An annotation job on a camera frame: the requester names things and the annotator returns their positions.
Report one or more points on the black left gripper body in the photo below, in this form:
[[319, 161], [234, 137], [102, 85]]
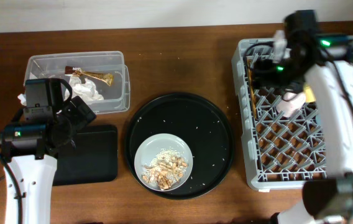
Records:
[[73, 117]]

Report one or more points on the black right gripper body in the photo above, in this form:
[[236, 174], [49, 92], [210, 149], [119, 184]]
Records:
[[280, 75]]

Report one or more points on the large white tissue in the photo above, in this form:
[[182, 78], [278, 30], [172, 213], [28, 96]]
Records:
[[87, 90]]

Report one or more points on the pink cup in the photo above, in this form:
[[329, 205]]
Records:
[[290, 103]]

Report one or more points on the gold coffee sachet wrapper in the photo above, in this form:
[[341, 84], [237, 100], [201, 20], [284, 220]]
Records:
[[107, 78]]

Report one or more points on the grey plate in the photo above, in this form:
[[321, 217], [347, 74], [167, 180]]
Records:
[[152, 146]]

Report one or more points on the food scraps and rice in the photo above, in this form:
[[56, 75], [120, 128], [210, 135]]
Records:
[[165, 170]]

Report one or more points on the yellow bowl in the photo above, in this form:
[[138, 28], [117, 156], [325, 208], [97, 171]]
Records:
[[309, 95]]

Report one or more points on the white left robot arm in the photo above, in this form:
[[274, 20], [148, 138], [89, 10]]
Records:
[[29, 187]]

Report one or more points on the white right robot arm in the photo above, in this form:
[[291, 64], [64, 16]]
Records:
[[323, 62]]

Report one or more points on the grey dishwasher rack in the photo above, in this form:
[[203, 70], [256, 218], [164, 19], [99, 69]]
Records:
[[279, 153]]

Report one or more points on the black rectangular tray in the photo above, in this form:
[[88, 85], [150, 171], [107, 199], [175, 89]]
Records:
[[91, 157]]

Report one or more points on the clear plastic bin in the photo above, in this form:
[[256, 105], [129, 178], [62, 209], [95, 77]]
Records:
[[116, 97]]

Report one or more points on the round black serving tray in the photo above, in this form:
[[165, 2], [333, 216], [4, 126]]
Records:
[[197, 121]]

